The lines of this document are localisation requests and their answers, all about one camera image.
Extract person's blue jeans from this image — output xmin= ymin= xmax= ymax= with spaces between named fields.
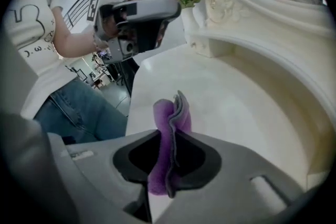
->
xmin=33 ymin=78 xmax=130 ymax=144

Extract oval mirror ornate white frame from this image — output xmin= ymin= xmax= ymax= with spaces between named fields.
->
xmin=191 ymin=0 xmax=336 ymax=47

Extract person's left hand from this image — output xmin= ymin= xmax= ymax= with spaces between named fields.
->
xmin=93 ymin=15 xmax=120 ymax=50

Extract white ribbed vase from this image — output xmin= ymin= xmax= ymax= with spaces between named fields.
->
xmin=180 ymin=6 xmax=201 ymax=36

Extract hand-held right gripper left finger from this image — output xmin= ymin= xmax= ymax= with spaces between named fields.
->
xmin=47 ymin=129 xmax=162 ymax=224

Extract person in white shirt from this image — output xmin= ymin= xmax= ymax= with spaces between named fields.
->
xmin=2 ymin=0 xmax=79 ymax=120

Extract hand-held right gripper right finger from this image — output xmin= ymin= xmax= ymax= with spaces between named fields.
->
xmin=156 ymin=129 xmax=313 ymax=224

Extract white dressing table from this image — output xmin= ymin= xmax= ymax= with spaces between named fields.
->
xmin=125 ymin=27 xmax=336 ymax=194

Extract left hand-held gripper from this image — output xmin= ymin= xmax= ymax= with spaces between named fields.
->
xmin=86 ymin=0 xmax=182 ymax=63

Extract purple grey cloth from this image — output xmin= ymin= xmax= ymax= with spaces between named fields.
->
xmin=146 ymin=90 xmax=194 ymax=199

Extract person's left forearm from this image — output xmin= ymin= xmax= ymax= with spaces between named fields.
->
xmin=54 ymin=5 xmax=106 ymax=59

